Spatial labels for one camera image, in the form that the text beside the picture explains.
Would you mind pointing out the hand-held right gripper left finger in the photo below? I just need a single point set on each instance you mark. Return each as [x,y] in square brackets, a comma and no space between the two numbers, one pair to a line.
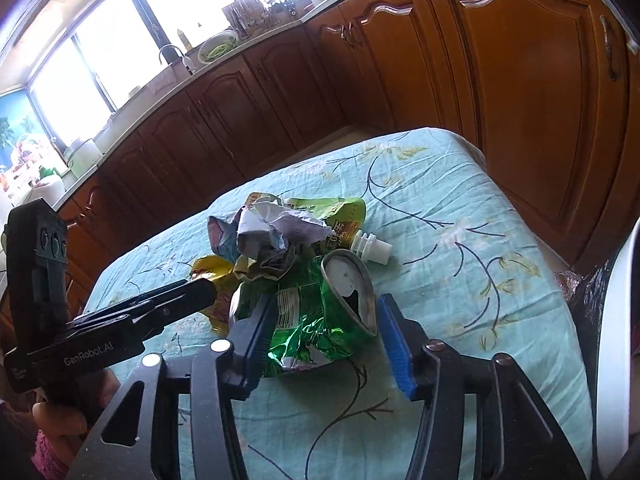
[252,350]

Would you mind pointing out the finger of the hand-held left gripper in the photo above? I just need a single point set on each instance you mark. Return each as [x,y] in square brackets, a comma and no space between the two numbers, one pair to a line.
[185,302]
[145,297]

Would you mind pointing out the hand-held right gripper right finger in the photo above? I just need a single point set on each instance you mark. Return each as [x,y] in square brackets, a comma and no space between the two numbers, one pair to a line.
[395,345]

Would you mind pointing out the yellow wrapper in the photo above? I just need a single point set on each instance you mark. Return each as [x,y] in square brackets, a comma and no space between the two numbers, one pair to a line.
[212,265]

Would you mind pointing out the crushed green can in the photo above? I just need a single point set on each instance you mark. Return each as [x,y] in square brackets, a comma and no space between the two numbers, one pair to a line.
[305,330]

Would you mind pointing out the white bin with black liner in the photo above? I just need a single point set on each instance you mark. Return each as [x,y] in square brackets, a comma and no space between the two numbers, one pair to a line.
[612,360]

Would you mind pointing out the person's left forearm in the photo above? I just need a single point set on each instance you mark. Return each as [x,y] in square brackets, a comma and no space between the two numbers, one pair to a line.
[47,462]

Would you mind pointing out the person's left hand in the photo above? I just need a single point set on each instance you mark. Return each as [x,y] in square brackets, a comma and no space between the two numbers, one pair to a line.
[57,420]

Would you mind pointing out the crumpled white printed paper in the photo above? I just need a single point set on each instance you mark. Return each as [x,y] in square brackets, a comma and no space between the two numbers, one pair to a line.
[270,232]

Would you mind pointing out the floral light green tablecloth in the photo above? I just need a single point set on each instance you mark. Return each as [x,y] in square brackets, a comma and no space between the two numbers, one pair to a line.
[425,220]

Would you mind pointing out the light green spout pouch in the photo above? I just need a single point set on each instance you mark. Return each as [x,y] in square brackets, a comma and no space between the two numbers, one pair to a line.
[345,215]

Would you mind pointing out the chrome sink faucet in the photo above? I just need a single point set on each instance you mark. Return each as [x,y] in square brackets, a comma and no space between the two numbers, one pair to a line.
[172,50]

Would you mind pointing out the bowl of green vegetables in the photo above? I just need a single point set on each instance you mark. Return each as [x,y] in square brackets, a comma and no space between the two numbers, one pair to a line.
[217,47]

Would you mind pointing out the yellow dish soap bottle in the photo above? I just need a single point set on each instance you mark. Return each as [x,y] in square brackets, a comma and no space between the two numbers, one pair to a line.
[183,41]

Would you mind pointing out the kitchen window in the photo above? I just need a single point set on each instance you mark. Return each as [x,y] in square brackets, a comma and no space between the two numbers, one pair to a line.
[125,25]

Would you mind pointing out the wooden lower kitchen cabinets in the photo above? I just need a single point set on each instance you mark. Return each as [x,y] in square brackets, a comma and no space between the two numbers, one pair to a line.
[500,85]

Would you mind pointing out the blue wall poster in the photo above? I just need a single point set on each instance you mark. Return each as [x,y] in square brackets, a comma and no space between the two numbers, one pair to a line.
[15,135]

